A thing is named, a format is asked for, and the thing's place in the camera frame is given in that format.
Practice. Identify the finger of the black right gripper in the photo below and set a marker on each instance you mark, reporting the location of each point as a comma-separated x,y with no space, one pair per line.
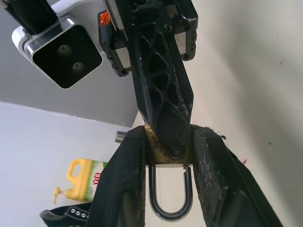
187,94

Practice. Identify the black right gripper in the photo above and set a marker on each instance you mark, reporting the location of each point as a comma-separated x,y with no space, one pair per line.
188,16

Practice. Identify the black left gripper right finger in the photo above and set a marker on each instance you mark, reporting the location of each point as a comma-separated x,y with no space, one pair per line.
220,179

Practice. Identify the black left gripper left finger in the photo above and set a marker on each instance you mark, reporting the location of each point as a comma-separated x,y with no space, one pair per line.
123,179

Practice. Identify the brass padlock with steel shackle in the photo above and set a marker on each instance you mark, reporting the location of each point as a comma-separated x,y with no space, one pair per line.
161,158

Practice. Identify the small metal cylinder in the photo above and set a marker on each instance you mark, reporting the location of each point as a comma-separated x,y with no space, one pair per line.
119,137

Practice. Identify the yellow detergent pump bottle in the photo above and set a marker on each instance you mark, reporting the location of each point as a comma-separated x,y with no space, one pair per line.
78,179

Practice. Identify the black shoe with metal eyelets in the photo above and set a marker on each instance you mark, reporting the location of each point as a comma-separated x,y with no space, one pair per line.
61,214

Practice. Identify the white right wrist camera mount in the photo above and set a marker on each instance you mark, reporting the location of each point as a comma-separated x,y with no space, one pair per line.
47,59

